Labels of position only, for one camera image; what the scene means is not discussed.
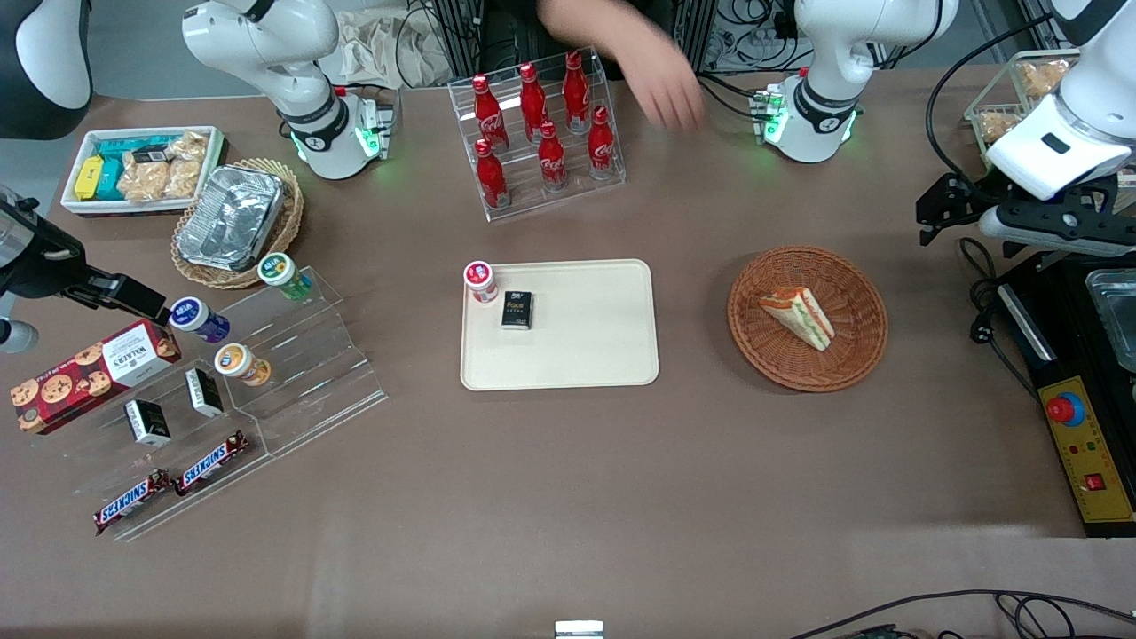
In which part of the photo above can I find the left gripper grey black body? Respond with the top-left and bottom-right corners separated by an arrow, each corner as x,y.
974,174 -> 1136,260

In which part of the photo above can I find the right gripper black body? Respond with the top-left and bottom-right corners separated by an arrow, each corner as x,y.
0,188 -> 90,301

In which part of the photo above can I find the person's bare forearm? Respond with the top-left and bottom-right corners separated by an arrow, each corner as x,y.
538,0 -> 644,43

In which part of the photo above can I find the aluminium foil tray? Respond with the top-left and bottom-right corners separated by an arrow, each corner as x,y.
177,164 -> 286,273

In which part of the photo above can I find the light wicker basket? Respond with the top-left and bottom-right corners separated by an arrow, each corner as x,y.
170,157 -> 305,291

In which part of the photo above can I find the triangular sandwich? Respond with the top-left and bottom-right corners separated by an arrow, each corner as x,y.
758,286 -> 837,353

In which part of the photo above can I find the brown wicker basket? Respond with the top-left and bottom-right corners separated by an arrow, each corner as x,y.
727,246 -> 889,394

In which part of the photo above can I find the beige plastic tray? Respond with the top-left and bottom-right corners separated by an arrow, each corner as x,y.
459,258 -> 661,392

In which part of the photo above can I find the person's bare hand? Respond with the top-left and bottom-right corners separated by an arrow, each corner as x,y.
590,20 -> 708,136

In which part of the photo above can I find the purple-capped jar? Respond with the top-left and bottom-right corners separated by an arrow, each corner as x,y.
168,296 -> 232,345

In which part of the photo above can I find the white plastic bin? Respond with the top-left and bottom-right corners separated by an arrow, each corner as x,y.
59,125 -> 228,218

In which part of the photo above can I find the bag of golden snacks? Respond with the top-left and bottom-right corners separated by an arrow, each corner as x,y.
1014,57 -> 1077,100
975,107 -> 1023,144

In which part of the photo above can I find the red tartan shortbread box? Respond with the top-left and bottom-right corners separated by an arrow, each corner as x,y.
10,319 -> 183,437

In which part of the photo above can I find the yellow snack pack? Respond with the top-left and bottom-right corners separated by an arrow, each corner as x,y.
73,155 -> 107,202

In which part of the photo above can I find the clear acrylic snack container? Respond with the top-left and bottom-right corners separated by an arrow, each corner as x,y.
964,50 -> 1081,148

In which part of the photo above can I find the shiny metal pan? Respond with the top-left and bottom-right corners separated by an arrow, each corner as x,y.
1084,268 -> 1136,375

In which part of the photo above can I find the small black white box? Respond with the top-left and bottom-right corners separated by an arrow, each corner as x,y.
123,398 -> 172,448
184,367 -> 225,419

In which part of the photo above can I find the clear bag of cookies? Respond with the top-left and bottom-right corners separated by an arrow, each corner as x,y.
117,151 -> 171,204
163,131 -> 210,200

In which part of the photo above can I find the orange-capped jar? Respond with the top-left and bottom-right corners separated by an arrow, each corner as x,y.
213,343 -> 272,388

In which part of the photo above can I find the green-capped jar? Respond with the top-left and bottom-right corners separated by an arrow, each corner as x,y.
256,252 -> 314,302

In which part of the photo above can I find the Snickers bar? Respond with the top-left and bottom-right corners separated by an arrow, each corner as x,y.
93,469 -> 172,537
173,430 -> 250,497

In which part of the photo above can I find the clear acrylic step display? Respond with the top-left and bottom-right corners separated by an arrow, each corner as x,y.
69,265 -> 390,544

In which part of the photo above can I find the black yellow control box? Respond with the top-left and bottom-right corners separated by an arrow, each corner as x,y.
998,252 -> 1136,540

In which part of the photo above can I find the beige cloth bag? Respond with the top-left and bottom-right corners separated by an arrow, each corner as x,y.
318,7 -> 455,91

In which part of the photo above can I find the red-capped white jar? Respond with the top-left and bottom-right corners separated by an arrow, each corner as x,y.
462,260 -> 501,306

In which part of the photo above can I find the red cola bottle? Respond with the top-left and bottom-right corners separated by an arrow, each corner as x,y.
474,139 -> 511,212
563,51 -> 592,127
518,62 -> 550,139
588,106 -> 618,181
538,120 -> 570,193
471,74 -> 510,150

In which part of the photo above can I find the clear acrylic bottle rack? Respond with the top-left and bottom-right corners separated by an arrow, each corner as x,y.
447,48 -> 627,224

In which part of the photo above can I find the black box with gold print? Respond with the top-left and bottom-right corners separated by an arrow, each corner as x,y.
500,289 -> 534,332

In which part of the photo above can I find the grey cylindrical mount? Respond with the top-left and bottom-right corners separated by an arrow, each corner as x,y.
0,319 -> 42,355

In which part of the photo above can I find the black power cable with plug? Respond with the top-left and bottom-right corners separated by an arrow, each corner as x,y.
958,234 -> 1050,420

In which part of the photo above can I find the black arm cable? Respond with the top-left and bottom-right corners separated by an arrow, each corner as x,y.
926,12 -> 1066,183

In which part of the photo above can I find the black cable bundle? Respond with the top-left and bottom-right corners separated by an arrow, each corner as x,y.
679,0 -> 804,121

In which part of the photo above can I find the thin black cable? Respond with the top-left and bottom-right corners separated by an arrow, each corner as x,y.
788,588 -> 1136,639

